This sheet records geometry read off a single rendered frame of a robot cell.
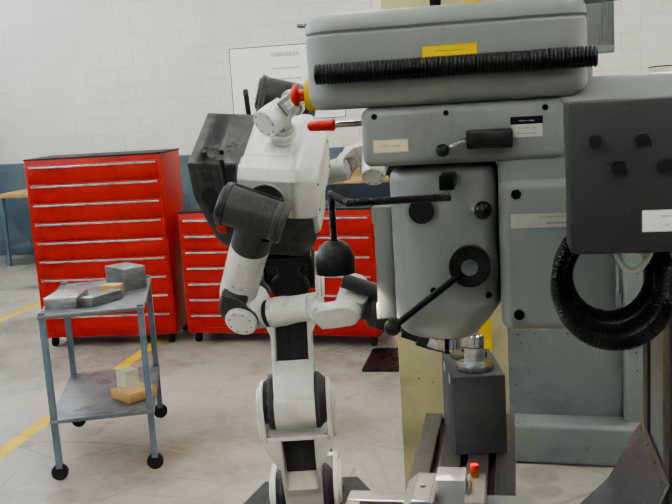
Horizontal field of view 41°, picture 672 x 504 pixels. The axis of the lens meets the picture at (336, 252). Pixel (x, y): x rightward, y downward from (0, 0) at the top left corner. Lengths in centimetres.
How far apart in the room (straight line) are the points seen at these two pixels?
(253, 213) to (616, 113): 92
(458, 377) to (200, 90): 942
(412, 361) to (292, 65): 773
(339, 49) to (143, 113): 1006
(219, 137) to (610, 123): 113
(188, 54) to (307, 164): 930
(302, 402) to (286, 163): 61
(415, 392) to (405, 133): 215
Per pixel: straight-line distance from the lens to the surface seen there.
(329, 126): 175
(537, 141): 151
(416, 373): 353
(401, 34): 151
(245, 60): 1109
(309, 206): 207
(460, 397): 208
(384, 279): 166
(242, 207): 193
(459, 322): 160
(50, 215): 705
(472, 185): 154
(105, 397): 483
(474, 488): 170
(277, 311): 210
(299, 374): 227
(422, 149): 151
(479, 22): 150
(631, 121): 127
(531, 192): 151
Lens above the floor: 174
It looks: 10 degrees down
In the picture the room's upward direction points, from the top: 3 degrees counter-clockwise
